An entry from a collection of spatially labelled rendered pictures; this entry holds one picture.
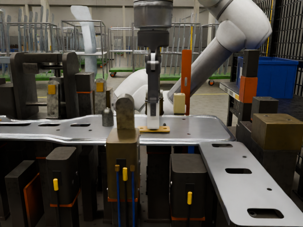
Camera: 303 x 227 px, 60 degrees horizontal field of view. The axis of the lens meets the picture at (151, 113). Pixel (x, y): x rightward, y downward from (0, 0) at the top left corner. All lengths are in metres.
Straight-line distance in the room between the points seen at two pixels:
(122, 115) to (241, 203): 0.28
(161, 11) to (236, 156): 0.34
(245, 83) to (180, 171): 0.45
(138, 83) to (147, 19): 0.80
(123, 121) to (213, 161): 0.20
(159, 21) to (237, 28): 0.54
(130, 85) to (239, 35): 0.60
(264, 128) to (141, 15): 0.36
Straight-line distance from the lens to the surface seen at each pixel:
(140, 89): 1.36
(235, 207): 0.40
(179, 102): 0.82
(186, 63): 0.85
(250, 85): 0.89
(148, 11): 0.60
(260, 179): 0.48
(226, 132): 0.70
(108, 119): 0.72
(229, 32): 1.10
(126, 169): 0.49
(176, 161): 0.56
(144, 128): 0.68
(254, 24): 1.09
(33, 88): 1.05
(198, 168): 0.54
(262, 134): 0.61
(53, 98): 0.90
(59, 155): 0.59
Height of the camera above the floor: 1.22
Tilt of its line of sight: 15 degrees down
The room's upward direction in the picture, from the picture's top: straight up
